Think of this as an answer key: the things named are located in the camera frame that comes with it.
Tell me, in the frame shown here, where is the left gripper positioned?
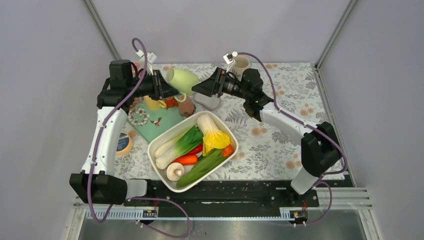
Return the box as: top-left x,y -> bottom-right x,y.
127,69 -> 180,101

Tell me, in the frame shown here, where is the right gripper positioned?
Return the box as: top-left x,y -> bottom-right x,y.
192,68 -> 251,100

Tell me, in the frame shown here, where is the light green mug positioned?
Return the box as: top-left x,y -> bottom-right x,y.
165,68 -> 200,103

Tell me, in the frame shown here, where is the yellow mug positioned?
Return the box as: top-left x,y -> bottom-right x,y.
143,95 -> 167,111

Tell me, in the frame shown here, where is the cream floral mug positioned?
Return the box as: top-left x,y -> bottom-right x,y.
230,55 -> 251,80

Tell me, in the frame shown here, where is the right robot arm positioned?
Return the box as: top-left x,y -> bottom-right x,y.
191,67 -> 343,206

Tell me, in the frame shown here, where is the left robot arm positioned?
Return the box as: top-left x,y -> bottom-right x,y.
69,60 -> 178,206

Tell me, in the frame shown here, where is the small orange mug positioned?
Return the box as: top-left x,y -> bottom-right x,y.
164,96 -> 179,109

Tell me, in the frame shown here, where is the terracotta pink mug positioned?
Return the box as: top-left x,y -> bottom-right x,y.
176,95 -> 196,118

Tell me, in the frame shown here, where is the grey sponge pad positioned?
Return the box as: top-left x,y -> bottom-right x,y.
193,92 -> 221,110

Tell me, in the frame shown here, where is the green floral tray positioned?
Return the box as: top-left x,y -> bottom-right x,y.
127,97 -> 184,143

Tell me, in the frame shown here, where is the pink tall cup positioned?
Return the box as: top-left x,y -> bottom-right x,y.
131,61 -> 142,76

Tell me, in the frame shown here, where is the white rectangular basin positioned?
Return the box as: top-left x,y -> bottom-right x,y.
147,111 -> 239,193

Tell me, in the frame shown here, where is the napa cabbage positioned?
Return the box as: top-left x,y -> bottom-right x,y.
196,113 -> 232,157

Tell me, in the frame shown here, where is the bok choy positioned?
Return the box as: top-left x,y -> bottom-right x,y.
154,125 -> 204,170

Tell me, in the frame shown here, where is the red chili pepper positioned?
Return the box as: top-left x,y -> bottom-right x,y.
186,143 -> 203,155

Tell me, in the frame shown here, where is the yellow tape roll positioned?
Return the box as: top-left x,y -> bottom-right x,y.
116,132 -> 133,156

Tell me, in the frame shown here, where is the orange carrot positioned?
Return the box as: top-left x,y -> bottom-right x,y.
173,154 -> 199,166

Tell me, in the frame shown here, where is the green cucumber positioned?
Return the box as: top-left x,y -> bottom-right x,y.
176,149 -> 227,188

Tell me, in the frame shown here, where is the white mushroom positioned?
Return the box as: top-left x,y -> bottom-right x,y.
166,162 -> 185,182

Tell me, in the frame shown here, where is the floral tablecloth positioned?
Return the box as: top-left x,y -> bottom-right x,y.
114,63 -> 328,181

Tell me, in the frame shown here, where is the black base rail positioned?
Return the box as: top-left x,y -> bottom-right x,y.
144,180 -> 320,208

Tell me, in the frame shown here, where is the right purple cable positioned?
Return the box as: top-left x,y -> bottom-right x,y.
231,51 -> 349,228

